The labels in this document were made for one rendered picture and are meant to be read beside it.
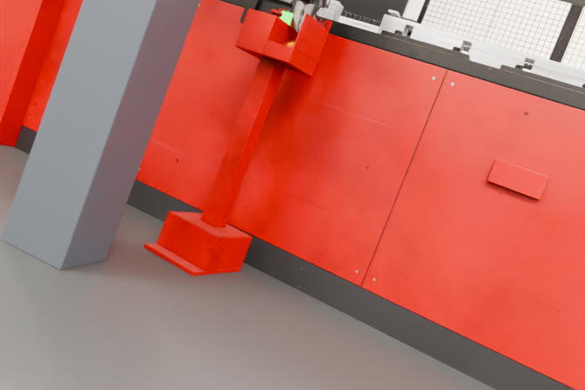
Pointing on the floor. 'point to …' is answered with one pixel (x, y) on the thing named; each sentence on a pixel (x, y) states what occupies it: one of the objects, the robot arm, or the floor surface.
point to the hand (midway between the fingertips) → (298, 28)
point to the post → (566, 33)
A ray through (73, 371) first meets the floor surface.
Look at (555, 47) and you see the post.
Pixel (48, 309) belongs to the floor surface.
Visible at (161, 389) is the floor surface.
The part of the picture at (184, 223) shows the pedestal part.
